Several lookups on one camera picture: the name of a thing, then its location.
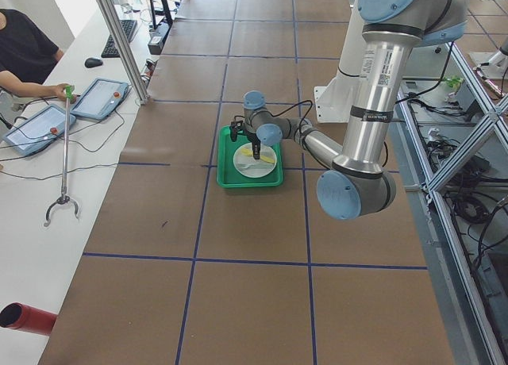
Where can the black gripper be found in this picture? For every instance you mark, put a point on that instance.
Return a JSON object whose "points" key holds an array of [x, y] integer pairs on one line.
{"points": [[252, 138]]}

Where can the yellow plastic spoon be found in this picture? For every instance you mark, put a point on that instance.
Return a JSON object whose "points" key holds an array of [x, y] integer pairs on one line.
{"points": [[266, 159]]}

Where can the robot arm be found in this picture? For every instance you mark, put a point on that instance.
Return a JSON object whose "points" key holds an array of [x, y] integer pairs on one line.
{"points": [[262, 127], [356, 184]]}

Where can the person hand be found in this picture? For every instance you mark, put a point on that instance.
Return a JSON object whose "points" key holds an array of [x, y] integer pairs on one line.
{"points": [[61, 93]]}

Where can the white round plate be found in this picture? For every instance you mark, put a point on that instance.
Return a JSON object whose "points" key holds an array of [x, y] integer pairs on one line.
{"points": [[254, 174]]}

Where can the pale grey plastic fork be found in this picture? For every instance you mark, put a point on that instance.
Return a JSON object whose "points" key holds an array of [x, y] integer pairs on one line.
{"points": [[252, 166]]}

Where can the green plastic tray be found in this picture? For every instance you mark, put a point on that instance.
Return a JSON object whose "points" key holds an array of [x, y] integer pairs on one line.
{"points": [[229, 177]]}

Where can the brown paper table cover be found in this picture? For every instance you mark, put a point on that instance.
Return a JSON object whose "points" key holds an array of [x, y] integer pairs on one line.
{"points": [[178, 270]]}

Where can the teach pendant far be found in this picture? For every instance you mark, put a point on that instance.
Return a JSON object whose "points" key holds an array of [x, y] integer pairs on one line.
{"points": [[100, 99]]}

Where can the teach pendant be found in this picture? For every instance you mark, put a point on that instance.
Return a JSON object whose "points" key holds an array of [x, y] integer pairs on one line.
{"points": [[100, 99], [38, 131]]}

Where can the black computer mouse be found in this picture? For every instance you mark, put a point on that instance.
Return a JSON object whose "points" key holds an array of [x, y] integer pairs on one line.
{"points": [[92, 62]]}

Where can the metal reacher grabber tool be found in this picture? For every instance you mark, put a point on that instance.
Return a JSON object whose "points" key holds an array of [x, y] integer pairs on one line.
{"points": [[64, 198]]}

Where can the teach pendant near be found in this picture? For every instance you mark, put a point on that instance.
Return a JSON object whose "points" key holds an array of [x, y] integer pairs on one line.
{"points": [[38, 131]]}

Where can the person in black shirt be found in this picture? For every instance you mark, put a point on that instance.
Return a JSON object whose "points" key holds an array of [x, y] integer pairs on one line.
{"points": [[28, 56]]}

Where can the red tube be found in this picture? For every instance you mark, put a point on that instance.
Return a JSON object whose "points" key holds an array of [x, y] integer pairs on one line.
{"points": [[25, 318]]}

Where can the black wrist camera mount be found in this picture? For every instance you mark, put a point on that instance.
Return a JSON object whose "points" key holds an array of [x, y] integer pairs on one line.
{"points": [[236, 129]]}

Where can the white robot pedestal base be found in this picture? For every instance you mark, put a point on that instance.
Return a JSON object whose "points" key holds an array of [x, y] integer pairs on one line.
{"points": [[333, 102]]}

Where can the grey aluminium post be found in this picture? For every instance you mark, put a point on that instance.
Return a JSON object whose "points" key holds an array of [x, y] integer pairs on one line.
{"points": [[113, 24]]}

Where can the aluminium frame rail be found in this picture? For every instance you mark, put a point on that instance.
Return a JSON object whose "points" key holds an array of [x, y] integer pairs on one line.
{"points": [[451, 118]]}

